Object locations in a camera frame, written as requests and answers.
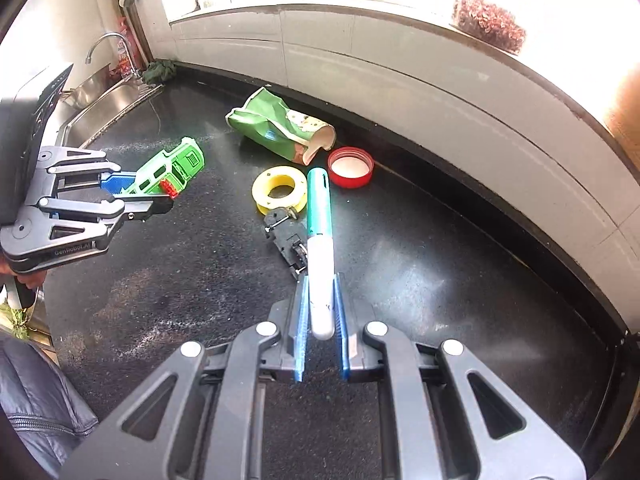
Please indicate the teal capped white marker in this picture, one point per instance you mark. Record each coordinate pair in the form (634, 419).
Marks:
(320, 260)

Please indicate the red jar lid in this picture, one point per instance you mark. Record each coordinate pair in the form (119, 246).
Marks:
(350, 166)

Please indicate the green cloth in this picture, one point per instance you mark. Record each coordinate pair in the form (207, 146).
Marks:
(160, 71)

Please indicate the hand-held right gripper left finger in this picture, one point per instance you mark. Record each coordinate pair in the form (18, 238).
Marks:
(302, 330)

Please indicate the yellow tape roll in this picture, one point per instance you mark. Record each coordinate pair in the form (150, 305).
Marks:
(262, 187)

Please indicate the green toy gun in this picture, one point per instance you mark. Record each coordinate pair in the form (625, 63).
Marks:
(185, 157)

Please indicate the person's left hand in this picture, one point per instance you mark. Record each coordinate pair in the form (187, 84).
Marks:
(34, 284)

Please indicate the dark padded jacket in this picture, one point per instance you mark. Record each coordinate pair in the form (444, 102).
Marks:
(35, 400)

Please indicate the jar of reddish dried bits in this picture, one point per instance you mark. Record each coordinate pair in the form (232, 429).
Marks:
(487, 25)

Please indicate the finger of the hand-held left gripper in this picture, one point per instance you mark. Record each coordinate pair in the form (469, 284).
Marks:
(117, 182)
(135, 206)

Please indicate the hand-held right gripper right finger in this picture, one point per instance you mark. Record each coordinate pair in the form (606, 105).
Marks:
(344, 330)

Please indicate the small black toy car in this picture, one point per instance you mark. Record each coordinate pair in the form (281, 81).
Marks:
(287, 245)

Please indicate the stainless steel sink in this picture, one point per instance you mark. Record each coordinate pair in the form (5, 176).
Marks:
(105, 105)

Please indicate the chrome faucet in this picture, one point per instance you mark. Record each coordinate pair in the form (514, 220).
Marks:
(107, 36)

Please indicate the red labelled bottle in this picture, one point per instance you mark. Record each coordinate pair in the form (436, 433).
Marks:
(121, 55)

